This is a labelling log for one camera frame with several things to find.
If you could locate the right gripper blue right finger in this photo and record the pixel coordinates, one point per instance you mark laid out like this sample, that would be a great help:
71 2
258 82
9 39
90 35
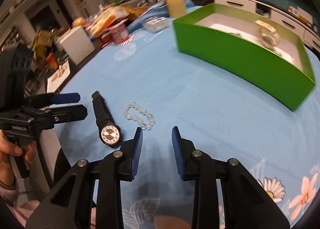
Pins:
245 202

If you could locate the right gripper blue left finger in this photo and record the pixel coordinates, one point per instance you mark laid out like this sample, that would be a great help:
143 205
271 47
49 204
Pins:
69 203

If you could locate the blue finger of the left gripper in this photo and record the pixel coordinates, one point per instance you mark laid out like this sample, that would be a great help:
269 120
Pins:
65 98
68 113

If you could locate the black wrist watch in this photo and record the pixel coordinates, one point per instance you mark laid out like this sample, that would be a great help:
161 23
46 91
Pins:
109 132

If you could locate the white wrist watch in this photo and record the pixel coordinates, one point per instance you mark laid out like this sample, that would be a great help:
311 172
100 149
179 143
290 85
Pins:
269 37

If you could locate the person's left hand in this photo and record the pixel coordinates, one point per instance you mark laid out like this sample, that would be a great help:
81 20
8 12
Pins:
8 150

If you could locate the white cardboard box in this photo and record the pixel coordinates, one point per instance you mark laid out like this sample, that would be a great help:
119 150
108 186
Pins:
77 44

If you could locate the blue floral tablecloth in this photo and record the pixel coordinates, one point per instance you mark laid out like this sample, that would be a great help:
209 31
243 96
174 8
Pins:
222 114

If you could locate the pink yogurt cup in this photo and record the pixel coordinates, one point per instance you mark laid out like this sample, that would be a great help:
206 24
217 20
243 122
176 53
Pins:
119 31

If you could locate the yellow snack package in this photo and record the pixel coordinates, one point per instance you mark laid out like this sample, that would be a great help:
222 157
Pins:
106 18

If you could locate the green cardboard box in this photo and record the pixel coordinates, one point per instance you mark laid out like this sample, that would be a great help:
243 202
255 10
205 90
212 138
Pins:
228 37

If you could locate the white tv cabinet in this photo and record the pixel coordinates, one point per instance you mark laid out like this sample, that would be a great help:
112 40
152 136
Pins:
308 36

